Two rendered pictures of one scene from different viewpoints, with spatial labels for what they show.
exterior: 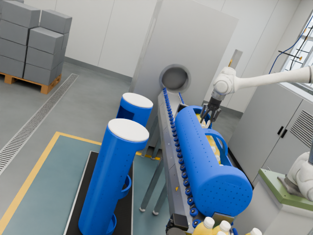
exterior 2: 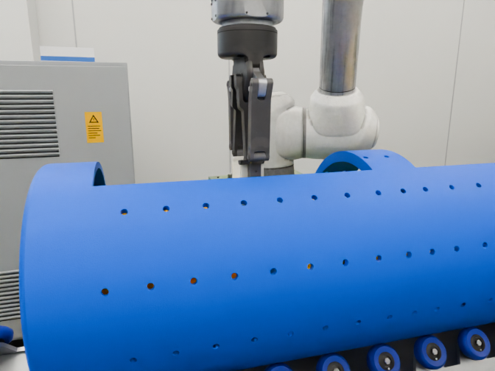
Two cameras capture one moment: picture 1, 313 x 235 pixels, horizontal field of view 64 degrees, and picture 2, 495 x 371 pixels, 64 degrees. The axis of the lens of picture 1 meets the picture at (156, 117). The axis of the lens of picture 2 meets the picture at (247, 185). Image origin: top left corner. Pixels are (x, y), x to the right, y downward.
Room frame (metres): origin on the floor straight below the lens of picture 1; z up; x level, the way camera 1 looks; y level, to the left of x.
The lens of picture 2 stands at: (1.69, 0.20, 1.32)
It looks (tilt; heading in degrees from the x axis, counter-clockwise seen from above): 13 degrees down; 265
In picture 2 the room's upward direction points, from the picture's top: straight up
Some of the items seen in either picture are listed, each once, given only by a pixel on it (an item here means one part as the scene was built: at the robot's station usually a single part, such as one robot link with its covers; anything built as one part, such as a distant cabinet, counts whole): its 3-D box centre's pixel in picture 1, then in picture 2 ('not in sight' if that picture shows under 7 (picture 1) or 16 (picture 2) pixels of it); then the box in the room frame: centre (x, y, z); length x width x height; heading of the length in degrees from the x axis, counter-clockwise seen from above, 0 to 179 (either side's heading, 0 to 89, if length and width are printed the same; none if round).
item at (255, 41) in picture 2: (214, 104); (247, 65); (1.65, -0.33, 1.35); 0.08 x 0.07 x 0.09; 101
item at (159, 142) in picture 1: (159, 139); not in sight; (2.98, -0.15, 0.31); 0.06 x 0.06 x 0.63; 11
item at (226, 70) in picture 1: (225, 79); not in sight; (1.63, -0.33, 1.53); 0.13 x 0.11 x 0.16; 168
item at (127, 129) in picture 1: (128, 129); not in sight; (1.49, 0.14, 1.03); 0.28 x 0.28 x 0.01
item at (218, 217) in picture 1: (218, 224); not in sight; (0.97, -0.45, 0.99); 0.10 x 0.02 x 0.12; 101
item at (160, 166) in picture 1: (152, 185); not in sight; (1.99, -0.19, 0.31); 0.06 x 0.06 x 0.63; 11
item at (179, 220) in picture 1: (177, 228); not in sight; (0.89, -0.26, 0.95); 0.10 x 0.07 x 0.10; 101
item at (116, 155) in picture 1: (111, 182); not in sight; (1.49, 0.14, 0.59); 0.28 x 0.28 x 0.88
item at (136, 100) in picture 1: (138, 100); not in sight; (2.09, 0.21, 1.03); 0.28 x 0.28 x 0.01
